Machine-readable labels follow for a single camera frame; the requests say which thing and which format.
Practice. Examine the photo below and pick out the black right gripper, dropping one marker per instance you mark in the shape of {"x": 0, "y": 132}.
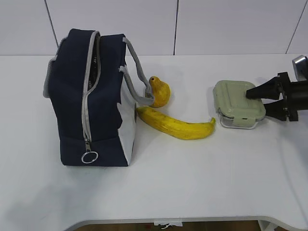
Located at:
{"x": 294, "y": 97}

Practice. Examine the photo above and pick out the glass container green lid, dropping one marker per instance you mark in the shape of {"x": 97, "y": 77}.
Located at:
{"x": 232, "y": 106}

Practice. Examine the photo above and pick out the yellow banana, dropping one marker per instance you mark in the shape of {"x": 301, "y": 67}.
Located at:
{"x": 174, "y": 127}

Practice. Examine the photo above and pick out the yellow pear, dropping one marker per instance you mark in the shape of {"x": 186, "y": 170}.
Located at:
{"x": 161, "y": 92}

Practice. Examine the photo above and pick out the navy blue lunch bag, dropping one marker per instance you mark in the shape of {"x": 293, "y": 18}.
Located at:
{"x": 95, "y": 84}

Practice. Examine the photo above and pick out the white tape on table edge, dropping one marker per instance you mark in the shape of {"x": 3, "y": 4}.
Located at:
{"x": 166, "y": 224}

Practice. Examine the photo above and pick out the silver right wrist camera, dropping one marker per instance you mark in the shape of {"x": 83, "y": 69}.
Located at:
{"x": 300, "y": 66}

